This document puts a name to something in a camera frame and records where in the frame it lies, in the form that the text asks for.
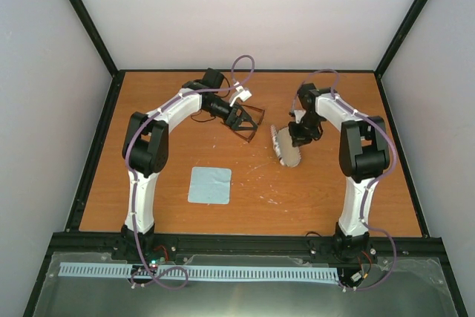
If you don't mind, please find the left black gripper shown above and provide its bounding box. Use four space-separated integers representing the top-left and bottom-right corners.
202 97 256 131

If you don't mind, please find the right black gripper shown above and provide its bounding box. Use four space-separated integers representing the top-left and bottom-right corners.
288 112 323 147

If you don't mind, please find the flag pattern sunglasses case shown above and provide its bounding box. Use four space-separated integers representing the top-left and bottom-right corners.
270 125 301 168

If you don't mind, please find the light blue cleaning cloth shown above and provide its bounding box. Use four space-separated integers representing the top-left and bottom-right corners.
188 166 232 205

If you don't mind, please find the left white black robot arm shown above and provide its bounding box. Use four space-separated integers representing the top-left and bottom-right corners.
121 68 262 260

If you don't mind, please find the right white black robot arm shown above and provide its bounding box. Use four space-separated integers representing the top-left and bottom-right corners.
288 83 396 261

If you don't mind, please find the left green controller board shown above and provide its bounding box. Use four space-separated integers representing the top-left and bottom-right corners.
148 257 167 269

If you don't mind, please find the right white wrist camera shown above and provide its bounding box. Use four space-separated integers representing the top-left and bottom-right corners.
294 110 306 123

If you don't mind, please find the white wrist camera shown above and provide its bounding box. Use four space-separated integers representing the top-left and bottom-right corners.
229 85 252 107
294 110 306 123

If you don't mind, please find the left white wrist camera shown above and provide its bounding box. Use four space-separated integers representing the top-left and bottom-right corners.
229 85 252 107

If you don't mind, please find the light blue slotted cable duct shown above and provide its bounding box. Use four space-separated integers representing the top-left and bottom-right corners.
58 262 338 284

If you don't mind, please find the right black frame post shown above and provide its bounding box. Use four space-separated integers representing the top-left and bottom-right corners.
374 0 453 73

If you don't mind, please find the black frame post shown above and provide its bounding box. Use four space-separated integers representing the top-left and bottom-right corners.
68 0 119 78
374 0 453 73

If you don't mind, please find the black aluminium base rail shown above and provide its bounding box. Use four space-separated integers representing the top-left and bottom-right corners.
50 231 445 262

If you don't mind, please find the left black frame post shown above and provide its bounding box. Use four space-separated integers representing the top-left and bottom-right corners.
68 0 119 78

